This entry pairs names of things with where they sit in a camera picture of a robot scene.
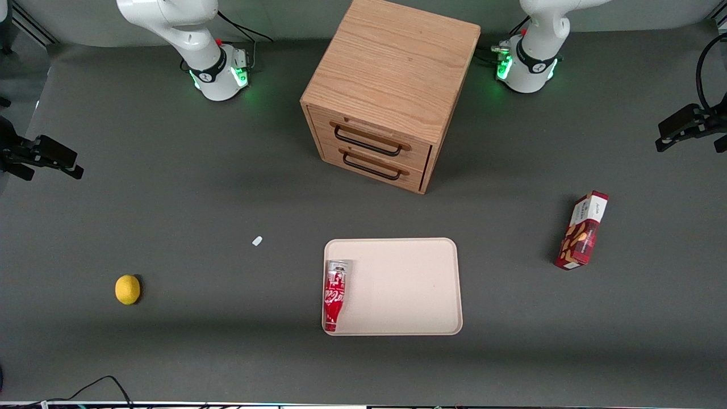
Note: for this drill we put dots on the black clamp mount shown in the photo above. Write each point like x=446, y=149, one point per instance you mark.
x=51, y=150
x=681, y=122

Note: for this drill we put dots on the yellow lemon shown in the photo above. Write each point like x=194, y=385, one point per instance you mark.
x=128, y=289

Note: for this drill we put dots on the red cola bottle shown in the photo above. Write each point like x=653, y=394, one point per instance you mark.
x=335, y=289

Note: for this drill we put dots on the red cookie box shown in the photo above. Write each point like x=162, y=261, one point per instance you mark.
x=582, y=233

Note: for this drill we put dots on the wooden drawer front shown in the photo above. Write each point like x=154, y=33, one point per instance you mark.
x=413, y=179
x=419, y=158

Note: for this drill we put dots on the cream plastic tray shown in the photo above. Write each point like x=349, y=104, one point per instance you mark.
x=409, y=284

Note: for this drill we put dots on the wooden drawer cabinet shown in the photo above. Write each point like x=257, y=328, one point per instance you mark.
x=392, y=62

